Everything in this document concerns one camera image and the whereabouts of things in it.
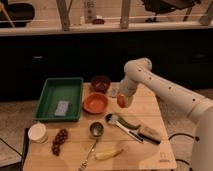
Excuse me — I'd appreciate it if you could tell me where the orange-red bowl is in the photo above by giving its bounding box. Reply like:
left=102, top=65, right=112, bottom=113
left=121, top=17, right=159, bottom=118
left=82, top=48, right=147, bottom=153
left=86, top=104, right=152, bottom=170
left=83, top=92, right=108, bottom=114

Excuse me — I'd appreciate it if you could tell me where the dark red bowl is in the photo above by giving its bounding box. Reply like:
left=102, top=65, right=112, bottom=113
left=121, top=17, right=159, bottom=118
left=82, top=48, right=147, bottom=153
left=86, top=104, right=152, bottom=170
left=91, top=75, right=111, bottom=94

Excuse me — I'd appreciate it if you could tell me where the yellow corn cob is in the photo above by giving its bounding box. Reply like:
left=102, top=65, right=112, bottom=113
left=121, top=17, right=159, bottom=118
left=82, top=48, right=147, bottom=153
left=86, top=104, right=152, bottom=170
left=94, top=149, right=123, bottom=160

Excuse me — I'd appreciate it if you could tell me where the bunch of red grapes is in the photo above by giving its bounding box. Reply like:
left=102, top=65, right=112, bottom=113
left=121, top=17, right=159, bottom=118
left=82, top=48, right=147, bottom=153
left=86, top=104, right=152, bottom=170
left=52, top=129, right=68, bottom=156

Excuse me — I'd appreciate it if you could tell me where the black cable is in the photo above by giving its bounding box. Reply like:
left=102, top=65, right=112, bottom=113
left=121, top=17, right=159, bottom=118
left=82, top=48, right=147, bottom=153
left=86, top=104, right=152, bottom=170
left=168, top=132, right=198, bottom=171

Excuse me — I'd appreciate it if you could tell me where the dark red shelf object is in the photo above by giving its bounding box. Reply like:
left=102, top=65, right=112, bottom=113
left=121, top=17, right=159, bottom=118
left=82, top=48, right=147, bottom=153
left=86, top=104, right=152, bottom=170
left=92, top=19, right=105, bottom=25

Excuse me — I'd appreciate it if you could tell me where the red apple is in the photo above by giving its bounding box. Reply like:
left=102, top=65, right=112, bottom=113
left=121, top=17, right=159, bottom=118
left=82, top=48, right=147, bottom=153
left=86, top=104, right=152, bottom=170
left=117, top=95, right=126, bottom=108

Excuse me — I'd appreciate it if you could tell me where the wooden block brush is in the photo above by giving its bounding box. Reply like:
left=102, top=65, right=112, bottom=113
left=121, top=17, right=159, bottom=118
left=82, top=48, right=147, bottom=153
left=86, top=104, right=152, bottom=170
left=139, top=126, right=162, bottom=144

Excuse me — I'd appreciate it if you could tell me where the white black spatula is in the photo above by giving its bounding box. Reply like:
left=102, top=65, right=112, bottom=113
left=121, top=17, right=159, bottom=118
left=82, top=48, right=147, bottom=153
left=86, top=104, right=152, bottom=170
left=105, top=114, right=144, bottom=143

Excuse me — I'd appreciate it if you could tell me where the black chair left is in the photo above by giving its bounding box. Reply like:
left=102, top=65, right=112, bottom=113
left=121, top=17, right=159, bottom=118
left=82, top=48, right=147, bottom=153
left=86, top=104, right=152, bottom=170
left=0, top=0, right=35, bottom=28

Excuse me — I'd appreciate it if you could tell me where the grey folded cloth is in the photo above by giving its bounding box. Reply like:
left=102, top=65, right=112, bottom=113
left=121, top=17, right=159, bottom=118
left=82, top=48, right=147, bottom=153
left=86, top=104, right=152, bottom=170
left=110, top=87, right=119, bottom=98

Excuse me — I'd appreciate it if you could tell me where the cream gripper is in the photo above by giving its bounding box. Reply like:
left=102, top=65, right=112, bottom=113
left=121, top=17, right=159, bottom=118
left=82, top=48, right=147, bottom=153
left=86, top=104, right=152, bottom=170
left=117, top=93, right=133, bottom=108

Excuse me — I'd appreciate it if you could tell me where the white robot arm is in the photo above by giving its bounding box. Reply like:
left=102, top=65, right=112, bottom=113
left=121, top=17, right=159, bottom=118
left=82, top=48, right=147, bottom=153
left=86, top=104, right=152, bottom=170
left=117, top=58, right=213, bottom=171

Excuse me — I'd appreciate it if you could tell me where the green plastic tray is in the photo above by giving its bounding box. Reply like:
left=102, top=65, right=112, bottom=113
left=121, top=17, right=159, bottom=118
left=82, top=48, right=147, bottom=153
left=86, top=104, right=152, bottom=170
left=34, top=77, right=83, bottom=122

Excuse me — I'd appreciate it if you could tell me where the white paper cup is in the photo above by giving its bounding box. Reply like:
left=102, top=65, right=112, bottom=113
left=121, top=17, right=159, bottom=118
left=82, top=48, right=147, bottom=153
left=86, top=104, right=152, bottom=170
left=28, top=123, right=48, bottom=143

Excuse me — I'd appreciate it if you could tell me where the green chili pepper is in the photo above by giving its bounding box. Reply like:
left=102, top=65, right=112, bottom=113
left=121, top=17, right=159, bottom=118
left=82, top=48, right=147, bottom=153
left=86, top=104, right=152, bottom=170
left=118, top=117, right=141, bottom=130

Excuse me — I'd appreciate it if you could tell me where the metal measuring cup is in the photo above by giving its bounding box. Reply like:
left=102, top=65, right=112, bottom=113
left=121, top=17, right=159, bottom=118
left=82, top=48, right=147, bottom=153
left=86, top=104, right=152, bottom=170
left=78, top=122, right=104, bottom=171

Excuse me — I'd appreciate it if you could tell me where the black office chair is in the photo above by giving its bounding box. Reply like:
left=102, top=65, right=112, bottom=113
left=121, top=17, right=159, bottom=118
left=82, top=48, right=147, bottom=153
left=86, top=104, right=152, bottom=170
left=141, top=0, right=201, bottom=23

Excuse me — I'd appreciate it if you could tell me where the grey sponge block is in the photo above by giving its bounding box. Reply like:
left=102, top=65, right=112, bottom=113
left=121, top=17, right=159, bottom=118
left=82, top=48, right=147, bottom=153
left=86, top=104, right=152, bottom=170
left=54, top=101, right=69, bottom=116

